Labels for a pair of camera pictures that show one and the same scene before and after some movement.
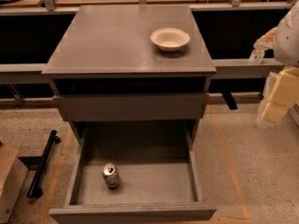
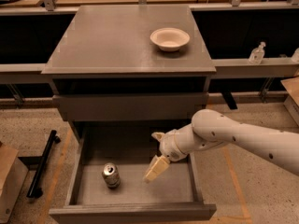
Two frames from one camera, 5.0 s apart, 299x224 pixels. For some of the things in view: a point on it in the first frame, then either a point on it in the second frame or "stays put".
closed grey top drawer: x=131 y=106 stays put
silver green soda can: x=111 y=175 stays put
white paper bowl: x=169 y=39 stays put
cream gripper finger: x=264 y=43 → x=158 y=135
